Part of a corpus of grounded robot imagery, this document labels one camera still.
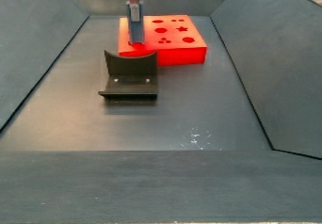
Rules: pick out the black curved fixture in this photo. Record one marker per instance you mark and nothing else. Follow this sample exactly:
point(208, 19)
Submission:
point(133, 77)

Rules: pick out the blue arch bar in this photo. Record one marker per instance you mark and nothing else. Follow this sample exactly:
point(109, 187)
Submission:
point(135, 21)

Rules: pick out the red shape-sorter block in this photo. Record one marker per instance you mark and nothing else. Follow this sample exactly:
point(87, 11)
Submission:
point(172, 35)

